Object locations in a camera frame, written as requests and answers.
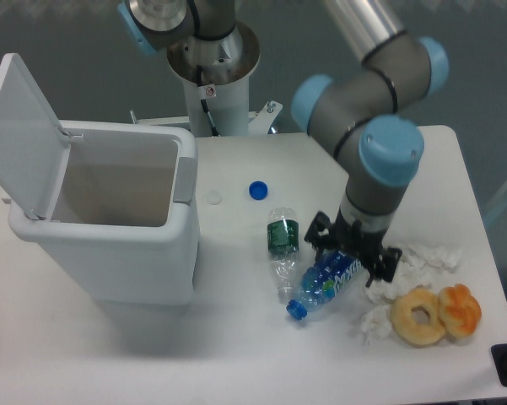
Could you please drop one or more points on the blue bottle cap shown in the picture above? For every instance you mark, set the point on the blue bottle cap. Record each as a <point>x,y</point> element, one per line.
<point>258,190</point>

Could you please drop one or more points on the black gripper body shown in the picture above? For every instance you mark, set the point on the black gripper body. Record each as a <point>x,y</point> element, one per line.
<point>358,243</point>

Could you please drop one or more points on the clear bottle with green label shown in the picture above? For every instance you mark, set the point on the clear bottle with green label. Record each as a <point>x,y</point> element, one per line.
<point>283,249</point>

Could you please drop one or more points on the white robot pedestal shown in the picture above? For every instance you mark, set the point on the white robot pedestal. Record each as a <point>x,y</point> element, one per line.
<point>215,75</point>

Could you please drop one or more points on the orange glazed pastry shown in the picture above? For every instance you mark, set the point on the orange glazed pastry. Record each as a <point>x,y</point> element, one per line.
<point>459,310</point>

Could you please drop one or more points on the large crumpled white tissue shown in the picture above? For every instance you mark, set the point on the large crumpled white tissue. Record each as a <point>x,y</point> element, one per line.
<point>418,266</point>

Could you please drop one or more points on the blue plastic bottle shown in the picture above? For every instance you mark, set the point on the blue plastic bottle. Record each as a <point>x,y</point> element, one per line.
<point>321,283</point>

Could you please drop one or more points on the small crumpled white tissue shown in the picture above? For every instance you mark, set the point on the small crumpled white tissue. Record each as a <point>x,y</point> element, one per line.
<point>375,325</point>

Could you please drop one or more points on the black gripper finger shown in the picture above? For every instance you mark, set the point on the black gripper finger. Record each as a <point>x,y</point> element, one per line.
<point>320,234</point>
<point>382,264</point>

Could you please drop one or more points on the white bracket with bolt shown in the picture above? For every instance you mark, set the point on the white bracket with bolt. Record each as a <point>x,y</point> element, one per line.
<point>263,122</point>

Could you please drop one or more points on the plain ring donut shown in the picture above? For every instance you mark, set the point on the plain ring donut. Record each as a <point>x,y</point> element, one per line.
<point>415,318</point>

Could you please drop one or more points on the white bottle cap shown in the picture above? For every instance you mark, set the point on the white bottle cap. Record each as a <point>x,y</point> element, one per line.
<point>214,197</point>

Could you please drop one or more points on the white trash bin lid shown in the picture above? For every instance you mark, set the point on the white trash bin lid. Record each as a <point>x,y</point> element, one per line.
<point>34,145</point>

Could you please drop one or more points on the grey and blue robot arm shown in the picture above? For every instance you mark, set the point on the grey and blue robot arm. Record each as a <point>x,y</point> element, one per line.
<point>356,123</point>

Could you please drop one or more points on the white trash bin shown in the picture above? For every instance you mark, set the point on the white trash bin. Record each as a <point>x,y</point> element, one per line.
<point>125,227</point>

